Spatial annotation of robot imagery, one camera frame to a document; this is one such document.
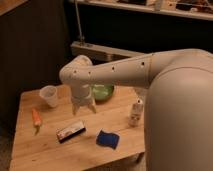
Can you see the cluttered background shelf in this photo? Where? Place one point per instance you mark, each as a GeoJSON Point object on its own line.
{"type": "Point", "coordinates": [195, 9]}

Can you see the orange toy carrot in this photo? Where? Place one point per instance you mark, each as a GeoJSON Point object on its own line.
{"type": "Point", "coordinates": [37, 121]}

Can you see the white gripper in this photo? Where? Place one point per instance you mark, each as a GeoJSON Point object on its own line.
{"type": "Point", "coordinates": [81, 95]}

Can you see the small white bottle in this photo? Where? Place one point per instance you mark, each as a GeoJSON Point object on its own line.
{"type": "Point", "coordinates": [136, 113]}

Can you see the blue folded cloth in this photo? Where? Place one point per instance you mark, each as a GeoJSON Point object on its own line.
{"type": "Point", "coordinates": [107, 139]}

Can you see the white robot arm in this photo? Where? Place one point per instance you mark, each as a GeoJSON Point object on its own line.
{"type": "Point", "coordinates": [178, 108]}

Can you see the metal beam with pole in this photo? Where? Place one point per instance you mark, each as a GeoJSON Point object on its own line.
{"type": "Point", "coordinates": [98, 52]}

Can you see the translucent plastic cup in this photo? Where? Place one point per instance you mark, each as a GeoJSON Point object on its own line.
{"type": "Point", "coordinates": [49, 95]}

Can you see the green bowl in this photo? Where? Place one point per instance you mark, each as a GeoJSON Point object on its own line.
{"type": "Point", "coordinates": [102, 92]}

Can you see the black whiteboard eraser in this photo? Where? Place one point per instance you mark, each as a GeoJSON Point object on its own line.
{"type": "Point", "coordinates": [70, 131]}

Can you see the wooden table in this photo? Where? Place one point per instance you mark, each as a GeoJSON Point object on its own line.
{"type": "Point", "coordinates": [43, 151]}

